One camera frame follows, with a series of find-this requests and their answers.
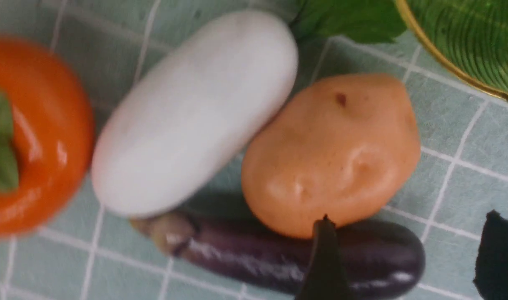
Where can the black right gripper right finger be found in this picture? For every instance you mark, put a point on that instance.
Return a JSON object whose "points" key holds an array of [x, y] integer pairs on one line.
{"points": [[491, 268]]}

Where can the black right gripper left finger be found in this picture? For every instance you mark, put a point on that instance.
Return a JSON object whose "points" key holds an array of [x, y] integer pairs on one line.
{"points": [[325, 277]]}

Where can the purple toy eggplant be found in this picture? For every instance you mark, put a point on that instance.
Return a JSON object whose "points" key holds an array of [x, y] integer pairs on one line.
{"points": [[383, 260]]}

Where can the brown toy potato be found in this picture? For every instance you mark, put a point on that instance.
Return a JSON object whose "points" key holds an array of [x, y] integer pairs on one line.
{"points": [[341, 148]]}

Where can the white toy radish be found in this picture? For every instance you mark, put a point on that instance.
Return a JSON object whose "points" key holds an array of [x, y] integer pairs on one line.
{"points": [[201, 104]]}

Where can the orange toy persimmon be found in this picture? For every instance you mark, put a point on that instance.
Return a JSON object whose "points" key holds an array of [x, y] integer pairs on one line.
{"points": [[53, 134]]}

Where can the green checkered tablecloth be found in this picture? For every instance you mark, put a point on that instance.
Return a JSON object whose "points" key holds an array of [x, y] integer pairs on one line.
{"points": [[89, 254]]}

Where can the green glass leaf plate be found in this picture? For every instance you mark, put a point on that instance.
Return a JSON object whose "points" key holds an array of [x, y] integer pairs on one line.
{"points": [[467, 37]]}

